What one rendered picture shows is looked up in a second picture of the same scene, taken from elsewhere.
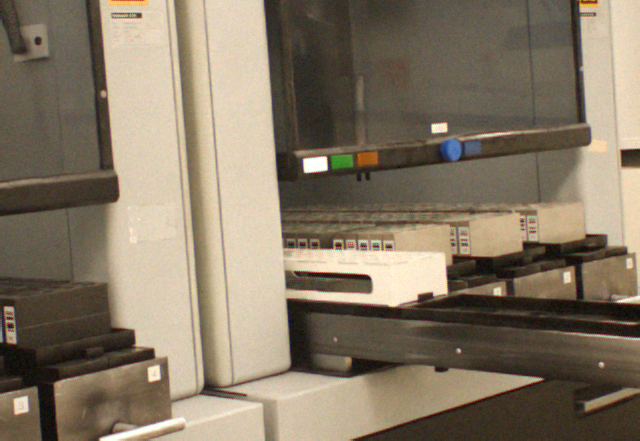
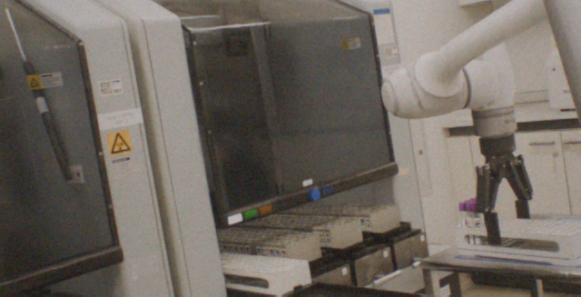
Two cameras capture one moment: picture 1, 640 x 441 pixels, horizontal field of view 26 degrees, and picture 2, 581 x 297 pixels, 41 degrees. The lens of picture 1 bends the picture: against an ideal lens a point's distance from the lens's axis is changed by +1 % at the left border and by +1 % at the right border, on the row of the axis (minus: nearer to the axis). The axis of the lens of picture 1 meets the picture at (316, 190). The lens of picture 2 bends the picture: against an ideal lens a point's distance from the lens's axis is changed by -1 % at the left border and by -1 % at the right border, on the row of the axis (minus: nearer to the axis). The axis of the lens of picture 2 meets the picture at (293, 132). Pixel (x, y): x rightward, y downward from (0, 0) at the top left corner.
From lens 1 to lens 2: 0.33 m
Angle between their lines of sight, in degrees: 2
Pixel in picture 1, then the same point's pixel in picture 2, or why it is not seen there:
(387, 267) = (274, 275)
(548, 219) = (377, 218)
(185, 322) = not seen: outside the picture
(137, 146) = (132, 228)
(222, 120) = (180, 203)
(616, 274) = (415, 245)
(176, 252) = (160, 279)
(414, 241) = (298, 246)
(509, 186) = (359, 194)
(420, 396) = not seen: outside the picture
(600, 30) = not seen: hidden behind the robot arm
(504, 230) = (350, 230)
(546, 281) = (373, 258)
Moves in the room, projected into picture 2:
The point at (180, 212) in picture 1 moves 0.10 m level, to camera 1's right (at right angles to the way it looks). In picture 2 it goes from (161, 257) to (208, 250)
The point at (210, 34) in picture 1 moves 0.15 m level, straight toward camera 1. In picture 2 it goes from (170, 159) to (161, 167)
